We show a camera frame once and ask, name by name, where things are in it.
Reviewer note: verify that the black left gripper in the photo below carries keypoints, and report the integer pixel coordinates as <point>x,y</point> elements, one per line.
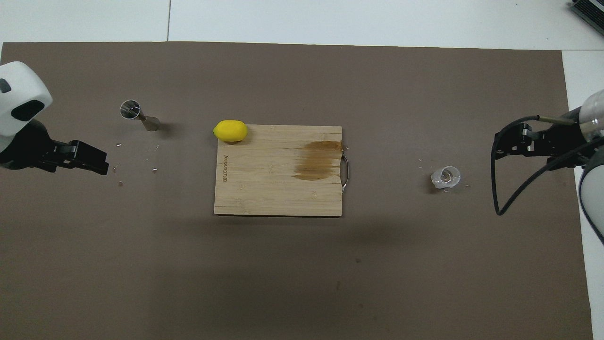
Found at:
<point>28,146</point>

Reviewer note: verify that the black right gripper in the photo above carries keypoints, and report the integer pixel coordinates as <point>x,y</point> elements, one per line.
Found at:
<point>561,141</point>

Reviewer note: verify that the steel jigger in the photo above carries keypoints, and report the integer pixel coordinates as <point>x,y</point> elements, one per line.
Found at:
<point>141,117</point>

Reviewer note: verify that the clear plastic cup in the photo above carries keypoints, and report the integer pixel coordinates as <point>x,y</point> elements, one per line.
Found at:
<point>446,177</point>

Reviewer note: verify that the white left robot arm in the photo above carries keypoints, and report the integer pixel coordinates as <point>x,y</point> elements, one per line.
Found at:
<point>19,89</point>

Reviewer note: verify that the yellow lemon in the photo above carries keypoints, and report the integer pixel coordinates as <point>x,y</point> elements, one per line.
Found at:
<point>230,131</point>

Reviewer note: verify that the grey ribbed device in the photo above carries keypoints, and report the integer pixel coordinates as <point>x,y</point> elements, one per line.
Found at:
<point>590,10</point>

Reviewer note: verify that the wooden cutting board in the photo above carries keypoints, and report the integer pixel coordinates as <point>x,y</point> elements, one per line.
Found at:
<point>273,184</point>

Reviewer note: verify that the brown table mat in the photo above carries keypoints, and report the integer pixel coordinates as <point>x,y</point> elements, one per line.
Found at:
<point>283,274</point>

